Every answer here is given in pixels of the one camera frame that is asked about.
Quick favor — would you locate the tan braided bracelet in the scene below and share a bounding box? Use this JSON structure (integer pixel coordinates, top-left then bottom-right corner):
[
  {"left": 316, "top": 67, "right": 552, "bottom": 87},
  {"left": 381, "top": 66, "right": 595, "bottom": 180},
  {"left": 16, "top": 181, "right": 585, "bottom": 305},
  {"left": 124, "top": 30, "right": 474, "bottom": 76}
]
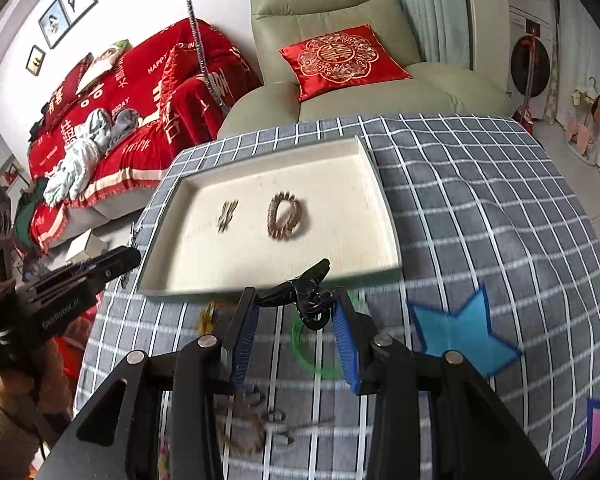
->
[{"left": 219, "top": 395, "right": 267, "bottom": 456}]

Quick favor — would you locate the white sheer curtain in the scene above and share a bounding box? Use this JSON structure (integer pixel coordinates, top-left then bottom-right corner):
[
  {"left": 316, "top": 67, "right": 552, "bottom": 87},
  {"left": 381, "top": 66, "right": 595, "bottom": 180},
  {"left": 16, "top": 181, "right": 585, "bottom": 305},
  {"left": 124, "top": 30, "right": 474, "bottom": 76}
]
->
[{"left": 555, "top": 0, "right": 600, "bottom": 186}]

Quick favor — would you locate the pink rocking horse toy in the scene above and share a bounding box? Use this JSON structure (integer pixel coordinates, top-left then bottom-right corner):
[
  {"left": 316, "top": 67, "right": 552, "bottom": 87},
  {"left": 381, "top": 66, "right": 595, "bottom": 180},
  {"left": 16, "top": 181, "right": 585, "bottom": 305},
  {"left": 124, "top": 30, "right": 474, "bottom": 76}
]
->
[{"left": 562, "top": 77, "right": 600, "bottom": 161}]

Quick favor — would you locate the blue star patch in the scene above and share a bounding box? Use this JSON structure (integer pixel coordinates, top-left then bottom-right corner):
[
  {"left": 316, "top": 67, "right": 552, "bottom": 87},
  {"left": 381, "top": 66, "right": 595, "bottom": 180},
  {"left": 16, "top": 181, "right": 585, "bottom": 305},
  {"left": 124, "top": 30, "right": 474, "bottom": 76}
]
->
[{"left": 409, "top": 285, "right": 523, "bottom": 380}]

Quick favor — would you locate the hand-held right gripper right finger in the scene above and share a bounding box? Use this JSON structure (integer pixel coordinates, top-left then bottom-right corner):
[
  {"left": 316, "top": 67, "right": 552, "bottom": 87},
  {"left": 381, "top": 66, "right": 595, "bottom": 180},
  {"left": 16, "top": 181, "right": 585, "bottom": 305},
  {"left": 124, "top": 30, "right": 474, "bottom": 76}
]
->
[{"left": 330, "top": 287, "right": 553, "bottom": 480}]

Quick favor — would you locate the cream jewelry tray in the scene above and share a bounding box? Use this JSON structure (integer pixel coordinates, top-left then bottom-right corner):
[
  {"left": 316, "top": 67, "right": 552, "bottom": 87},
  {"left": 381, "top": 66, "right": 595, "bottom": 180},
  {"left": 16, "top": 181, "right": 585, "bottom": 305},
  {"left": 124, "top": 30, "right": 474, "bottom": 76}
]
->
[{"left": 136, "top": 135, "right": 403, "bottom": 306}]

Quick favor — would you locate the small black picture frame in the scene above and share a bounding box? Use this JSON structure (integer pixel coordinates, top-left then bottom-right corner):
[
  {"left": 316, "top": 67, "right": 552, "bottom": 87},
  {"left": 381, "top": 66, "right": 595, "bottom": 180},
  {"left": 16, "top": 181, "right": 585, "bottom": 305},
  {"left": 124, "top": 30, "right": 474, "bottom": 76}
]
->
[{"left": 26, "top": 45, "right": 46, "bottom": 77}]

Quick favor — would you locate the black hair claw clip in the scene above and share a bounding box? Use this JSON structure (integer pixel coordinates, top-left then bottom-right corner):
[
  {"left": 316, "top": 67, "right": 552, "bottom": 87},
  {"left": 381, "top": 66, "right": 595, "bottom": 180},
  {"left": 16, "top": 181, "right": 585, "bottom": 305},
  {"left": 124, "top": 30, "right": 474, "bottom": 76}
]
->
[{"left": 257, "top": 258, "right": 336, "bottom": 331}]

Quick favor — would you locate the grey garment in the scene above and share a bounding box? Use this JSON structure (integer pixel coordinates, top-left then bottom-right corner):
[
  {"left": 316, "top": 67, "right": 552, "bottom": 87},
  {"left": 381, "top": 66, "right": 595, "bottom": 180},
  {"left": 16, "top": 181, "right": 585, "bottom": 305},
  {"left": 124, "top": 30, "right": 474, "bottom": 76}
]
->
[{"left": 105, "top": 108, "right": 141, "bottom": 156}]

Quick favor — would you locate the pale green armchair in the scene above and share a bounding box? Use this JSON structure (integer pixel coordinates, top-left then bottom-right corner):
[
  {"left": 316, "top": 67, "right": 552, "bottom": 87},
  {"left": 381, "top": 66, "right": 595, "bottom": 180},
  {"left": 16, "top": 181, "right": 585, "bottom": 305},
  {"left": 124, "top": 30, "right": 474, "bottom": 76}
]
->
[{"left": 217, "top": 0, "right": 513, "bottom": 138}]

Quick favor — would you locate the white washing machine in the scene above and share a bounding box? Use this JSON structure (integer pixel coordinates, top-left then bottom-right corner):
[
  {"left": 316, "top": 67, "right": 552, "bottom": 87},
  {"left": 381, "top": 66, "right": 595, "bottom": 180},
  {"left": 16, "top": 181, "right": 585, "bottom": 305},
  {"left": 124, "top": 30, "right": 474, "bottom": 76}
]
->
[{"left": 507, "top": 7, "right": 556, "bottom": 121}]

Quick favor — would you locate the metal hair clip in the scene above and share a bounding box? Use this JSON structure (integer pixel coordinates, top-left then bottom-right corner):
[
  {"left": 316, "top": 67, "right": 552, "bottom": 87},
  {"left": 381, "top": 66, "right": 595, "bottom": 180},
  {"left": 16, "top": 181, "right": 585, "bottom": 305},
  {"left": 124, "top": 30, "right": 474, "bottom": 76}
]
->
[{"left": 216, "top": 199, "right": 241, "bottom": 233}]

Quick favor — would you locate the light blue clothing pile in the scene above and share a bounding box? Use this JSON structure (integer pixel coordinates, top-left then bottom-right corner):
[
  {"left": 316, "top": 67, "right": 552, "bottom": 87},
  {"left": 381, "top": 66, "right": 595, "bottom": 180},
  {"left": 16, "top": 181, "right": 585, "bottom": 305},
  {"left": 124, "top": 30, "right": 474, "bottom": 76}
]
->
[{"left": 44, "top": 107, "right": 113, "bottom": 206}]

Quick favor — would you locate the medium black picture frame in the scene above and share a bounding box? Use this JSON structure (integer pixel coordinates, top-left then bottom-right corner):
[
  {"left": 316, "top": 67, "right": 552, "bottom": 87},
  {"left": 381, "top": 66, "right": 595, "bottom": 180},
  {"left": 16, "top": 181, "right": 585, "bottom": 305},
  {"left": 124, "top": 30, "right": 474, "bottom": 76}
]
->
[{"left": 38, "top": 0, "right": 71, "bottom": 50}]

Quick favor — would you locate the red embroidered cushion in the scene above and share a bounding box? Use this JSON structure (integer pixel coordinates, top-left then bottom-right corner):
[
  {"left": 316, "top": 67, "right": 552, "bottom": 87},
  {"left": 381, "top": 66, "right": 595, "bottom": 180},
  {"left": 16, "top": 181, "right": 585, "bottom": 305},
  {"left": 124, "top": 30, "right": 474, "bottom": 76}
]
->
[{"left": 279, "top": 24, "right": 413, "bottom": 103}]

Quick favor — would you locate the grey checked tablecloth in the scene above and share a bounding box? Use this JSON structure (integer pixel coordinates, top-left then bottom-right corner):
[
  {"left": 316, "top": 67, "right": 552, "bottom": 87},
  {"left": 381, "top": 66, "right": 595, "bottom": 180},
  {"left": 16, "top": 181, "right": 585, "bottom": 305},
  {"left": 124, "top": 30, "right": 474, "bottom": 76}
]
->
[{"left": 72, "top": 112, "right": 600, "bottom": 480}]

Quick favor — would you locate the green translucent bangle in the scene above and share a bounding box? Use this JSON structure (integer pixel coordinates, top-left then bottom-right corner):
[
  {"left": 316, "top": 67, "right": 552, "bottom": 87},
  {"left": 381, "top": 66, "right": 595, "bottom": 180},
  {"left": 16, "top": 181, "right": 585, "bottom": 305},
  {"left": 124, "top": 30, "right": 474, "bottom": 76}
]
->
[{"left": 291, "top": 295, "right": 368, "bottom": 378}]

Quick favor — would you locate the red printed blanket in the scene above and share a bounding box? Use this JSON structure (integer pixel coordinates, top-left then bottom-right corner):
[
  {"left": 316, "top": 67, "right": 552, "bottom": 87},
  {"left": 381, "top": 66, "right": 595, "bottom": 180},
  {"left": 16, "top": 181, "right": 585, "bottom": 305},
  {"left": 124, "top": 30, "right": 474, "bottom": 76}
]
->
[{"left": 27, "top": 17, "right": 263, "bottom": 256}]

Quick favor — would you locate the brown spiral hair tie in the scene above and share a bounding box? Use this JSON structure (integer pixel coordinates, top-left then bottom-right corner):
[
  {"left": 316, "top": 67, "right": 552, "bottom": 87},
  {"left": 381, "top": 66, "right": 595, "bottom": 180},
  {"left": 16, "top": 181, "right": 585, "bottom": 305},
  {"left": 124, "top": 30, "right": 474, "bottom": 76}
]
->
[{"left": 266, "top": 191, "right": 308, "bottom": 242}]

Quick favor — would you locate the white green printed pillow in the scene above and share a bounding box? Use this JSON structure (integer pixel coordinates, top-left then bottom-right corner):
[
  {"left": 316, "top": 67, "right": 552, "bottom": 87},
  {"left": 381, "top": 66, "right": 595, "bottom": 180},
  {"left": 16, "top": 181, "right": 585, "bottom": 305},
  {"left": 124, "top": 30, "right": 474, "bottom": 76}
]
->
[{"left": 75, "top": 39, "right": 131, "bottom": 96}]

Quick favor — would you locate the thin metal hairpin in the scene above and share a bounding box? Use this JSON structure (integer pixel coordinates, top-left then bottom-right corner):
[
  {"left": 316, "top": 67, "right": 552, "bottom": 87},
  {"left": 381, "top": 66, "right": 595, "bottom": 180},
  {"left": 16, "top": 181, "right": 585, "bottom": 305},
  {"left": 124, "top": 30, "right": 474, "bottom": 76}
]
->
[{"left": 287, "top": 417, "right": 337, "bottom": 433}]

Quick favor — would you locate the grey sofa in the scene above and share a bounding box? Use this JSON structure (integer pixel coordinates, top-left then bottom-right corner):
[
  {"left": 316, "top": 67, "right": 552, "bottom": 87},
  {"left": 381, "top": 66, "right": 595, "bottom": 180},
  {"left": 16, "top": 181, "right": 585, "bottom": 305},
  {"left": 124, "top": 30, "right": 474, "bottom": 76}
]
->
[{"left": 45, "top": 187, "right": 153, "bottom": 251}]

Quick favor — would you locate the white box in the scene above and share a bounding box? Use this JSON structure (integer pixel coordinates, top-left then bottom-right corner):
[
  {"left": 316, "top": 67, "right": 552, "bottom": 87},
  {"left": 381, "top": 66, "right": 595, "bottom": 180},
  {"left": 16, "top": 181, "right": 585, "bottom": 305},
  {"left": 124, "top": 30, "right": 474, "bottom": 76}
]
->
[{"left": 65, "top": 230, "right": 108, "bottom": 266}]

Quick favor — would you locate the yellow cord bracelet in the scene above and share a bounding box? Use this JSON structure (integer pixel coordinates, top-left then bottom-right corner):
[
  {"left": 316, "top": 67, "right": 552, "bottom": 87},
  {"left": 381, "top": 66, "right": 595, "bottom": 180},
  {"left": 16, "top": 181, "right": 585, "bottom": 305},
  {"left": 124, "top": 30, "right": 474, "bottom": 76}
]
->
[{"left": 196, "top": 301, "right": 218, "bottom": 333}]

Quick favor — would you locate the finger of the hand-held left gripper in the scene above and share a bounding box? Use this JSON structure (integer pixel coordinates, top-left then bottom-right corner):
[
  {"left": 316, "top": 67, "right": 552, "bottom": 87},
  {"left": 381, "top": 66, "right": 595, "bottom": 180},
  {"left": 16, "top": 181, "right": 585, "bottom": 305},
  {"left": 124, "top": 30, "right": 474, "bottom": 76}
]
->
[
  {"left": 30, "top": 254, "right": 106, "bottom": 295},
  {"left": 27, "top": 246, "right": 142, "bottom": 311}
]

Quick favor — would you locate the pale green curtain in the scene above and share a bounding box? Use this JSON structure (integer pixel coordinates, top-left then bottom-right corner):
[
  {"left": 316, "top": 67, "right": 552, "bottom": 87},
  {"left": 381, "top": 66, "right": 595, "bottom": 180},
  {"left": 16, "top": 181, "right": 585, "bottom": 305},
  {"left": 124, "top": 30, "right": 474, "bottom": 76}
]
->
[{"left": 367, "top": 0, "right": 473, "bottom": 71}]

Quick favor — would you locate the gooseneck phone holder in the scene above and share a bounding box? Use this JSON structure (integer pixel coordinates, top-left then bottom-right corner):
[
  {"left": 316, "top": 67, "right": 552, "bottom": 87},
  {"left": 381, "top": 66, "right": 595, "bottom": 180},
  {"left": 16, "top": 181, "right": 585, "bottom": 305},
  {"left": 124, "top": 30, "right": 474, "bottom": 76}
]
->
[{"left": 182, "top": 0, "right": 233, "bottom": 116}]

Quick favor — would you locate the green garment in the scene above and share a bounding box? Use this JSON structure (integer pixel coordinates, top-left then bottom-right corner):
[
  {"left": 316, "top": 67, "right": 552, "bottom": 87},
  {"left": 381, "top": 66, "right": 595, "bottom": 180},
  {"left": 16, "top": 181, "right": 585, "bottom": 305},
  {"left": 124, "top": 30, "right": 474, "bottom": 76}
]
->
[{"left": 12, "top": 177, "right": 48, "bottom": 251}]

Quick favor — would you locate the red mop pole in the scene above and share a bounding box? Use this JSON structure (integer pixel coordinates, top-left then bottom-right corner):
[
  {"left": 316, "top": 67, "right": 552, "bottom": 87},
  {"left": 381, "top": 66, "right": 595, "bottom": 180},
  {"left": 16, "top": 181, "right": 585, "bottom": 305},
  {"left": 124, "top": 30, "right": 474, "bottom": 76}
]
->
[{"left": 517, "top": 27, "right": 543, "bottom": 133}]

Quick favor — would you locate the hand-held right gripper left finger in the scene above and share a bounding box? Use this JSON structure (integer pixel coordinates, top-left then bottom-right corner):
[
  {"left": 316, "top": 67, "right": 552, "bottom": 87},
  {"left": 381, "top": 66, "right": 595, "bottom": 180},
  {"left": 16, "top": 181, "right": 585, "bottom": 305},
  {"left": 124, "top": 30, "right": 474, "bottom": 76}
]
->
[{"left": 37, "top": 286, "right": 261, "bottom": 480}]

